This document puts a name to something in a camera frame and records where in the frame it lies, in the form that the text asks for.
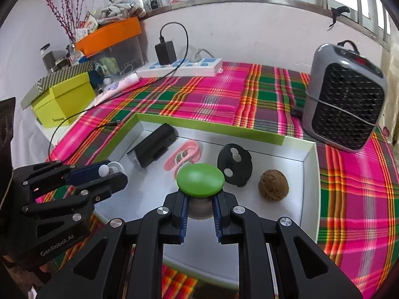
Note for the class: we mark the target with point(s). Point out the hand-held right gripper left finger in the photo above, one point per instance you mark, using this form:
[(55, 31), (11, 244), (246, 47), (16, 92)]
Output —
[(184, 221)]

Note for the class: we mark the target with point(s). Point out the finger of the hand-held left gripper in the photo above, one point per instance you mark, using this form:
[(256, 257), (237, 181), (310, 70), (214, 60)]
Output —
[(87, 173), (109, 182)]

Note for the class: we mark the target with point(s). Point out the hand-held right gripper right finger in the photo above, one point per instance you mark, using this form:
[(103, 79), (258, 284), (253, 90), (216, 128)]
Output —
[(217, 221)]

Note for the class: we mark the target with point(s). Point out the white round cap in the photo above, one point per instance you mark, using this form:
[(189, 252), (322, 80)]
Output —
[(104, 170)]

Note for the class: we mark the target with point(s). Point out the white jar with green lid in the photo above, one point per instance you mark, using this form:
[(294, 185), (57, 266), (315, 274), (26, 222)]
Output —
[(199, 179)]

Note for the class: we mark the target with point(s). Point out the green cardboard box tray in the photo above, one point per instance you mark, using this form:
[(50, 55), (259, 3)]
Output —
[(274, 158)]

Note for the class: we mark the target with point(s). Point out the person's left hand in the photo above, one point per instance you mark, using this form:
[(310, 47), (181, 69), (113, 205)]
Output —
[(45, 268)]

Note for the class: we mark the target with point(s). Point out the black bike light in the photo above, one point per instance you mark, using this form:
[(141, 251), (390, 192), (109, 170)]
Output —
[(154, 144)]

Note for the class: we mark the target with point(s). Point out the yellow-green cardboard box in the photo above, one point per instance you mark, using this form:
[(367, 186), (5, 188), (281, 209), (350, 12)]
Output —
[(68, 99)]

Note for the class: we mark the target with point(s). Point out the pink toothpaste tube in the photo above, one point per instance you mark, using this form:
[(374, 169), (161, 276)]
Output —
[(118, 85)]

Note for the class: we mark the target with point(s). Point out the striped box lid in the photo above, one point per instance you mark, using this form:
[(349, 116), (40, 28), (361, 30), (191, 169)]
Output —
[(53, 79)]

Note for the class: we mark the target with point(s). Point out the glass jar with black lid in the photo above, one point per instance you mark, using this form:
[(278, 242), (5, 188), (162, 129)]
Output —
[(50, 57)]

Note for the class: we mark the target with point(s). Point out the pink plaid tablecloth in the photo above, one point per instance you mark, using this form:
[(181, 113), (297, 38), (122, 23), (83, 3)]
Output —
[(218, 99)]

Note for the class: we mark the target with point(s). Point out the clear plastic storage bin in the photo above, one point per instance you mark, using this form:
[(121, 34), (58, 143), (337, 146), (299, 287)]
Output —
[(124, 53)]

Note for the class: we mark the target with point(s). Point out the black charger adapter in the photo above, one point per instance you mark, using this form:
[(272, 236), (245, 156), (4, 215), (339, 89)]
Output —
[(165, 53)]

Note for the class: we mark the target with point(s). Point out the orange bin lid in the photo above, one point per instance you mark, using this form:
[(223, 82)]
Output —
[(112, 32)]

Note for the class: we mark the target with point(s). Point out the printed paper packets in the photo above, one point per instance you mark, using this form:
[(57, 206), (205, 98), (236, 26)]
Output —
[(87, 26)]

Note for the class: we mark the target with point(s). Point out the white power strip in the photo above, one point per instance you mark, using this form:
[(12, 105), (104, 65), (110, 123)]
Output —
[(199, 67)]

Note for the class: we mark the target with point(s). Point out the pink flower branches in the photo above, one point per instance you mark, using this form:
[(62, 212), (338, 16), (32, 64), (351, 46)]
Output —
[(67, 21)]

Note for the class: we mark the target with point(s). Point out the white power plug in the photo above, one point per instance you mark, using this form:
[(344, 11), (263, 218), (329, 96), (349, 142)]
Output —
[(196, 56)]

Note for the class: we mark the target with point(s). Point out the grey fan heater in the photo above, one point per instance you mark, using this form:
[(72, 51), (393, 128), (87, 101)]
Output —
[(343, 109)]

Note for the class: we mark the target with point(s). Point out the white plastic bags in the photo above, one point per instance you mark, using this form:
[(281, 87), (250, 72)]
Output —
[(121, 3)]

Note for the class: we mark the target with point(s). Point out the black grey round mount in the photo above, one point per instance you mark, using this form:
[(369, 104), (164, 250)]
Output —
[(240, 174)]

